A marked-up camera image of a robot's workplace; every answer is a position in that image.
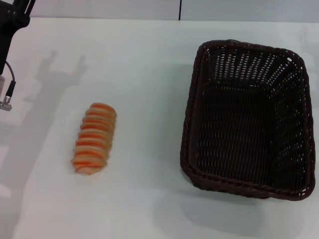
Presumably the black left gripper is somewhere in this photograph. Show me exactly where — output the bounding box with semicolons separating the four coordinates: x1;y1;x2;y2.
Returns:
0;0;35;75

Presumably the orange striped bread loaf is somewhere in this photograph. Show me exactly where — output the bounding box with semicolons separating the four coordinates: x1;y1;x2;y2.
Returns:
71;102;118;176

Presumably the grey left gripper cable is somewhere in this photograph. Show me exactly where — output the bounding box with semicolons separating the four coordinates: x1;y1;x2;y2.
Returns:
0;61;17;112

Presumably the dark brown woven basket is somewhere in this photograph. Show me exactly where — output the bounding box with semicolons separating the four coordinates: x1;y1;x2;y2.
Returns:
179;39;316;202

